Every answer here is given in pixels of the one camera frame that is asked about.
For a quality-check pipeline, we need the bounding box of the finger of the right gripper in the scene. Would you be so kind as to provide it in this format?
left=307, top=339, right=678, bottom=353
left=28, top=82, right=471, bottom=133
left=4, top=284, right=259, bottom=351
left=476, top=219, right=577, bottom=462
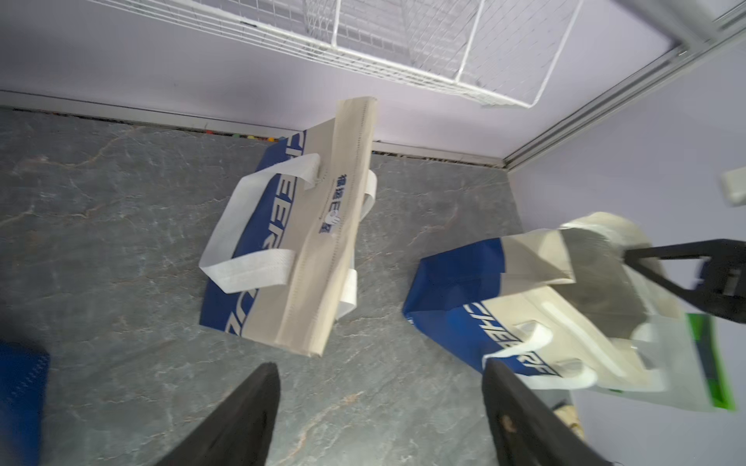
left=623, top=239, right=745, bottom=323

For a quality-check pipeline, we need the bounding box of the blue beige takeout bag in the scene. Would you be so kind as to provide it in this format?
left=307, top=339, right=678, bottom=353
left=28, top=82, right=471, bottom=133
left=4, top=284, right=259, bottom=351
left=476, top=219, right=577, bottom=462
left=1, top=341, right=51, bottom=465

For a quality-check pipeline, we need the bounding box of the green and white takeout bag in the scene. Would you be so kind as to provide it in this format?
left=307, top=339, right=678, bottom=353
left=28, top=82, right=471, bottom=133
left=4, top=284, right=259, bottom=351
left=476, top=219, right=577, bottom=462
left=596, top=314, right=737, bottom=413

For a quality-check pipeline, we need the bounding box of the beige work glove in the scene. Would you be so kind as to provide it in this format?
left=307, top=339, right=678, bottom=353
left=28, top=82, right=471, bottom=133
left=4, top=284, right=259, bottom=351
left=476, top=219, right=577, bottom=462
left=553, top=403, right=586, bottom=441

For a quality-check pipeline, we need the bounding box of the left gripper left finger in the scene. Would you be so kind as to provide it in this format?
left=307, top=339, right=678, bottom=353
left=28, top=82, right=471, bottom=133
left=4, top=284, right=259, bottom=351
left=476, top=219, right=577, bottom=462
left=159, top=363, right=281, bottom=466

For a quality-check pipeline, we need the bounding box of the aluminium frame rail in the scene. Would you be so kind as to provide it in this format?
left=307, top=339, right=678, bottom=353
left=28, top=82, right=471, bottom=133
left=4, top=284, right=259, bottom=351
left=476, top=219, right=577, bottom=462
left=503, top=1, right=745, bottom=172

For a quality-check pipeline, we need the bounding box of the long white wire basket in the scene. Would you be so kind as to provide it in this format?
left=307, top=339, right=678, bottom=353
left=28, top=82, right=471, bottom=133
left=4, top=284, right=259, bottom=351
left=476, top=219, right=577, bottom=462
left=113, top=0, right=582, bottom=109

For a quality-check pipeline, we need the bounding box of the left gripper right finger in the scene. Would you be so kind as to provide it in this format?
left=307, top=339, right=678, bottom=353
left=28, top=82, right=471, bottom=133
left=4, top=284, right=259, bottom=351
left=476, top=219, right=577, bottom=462
left=482, top=359, right=610, bottom=466

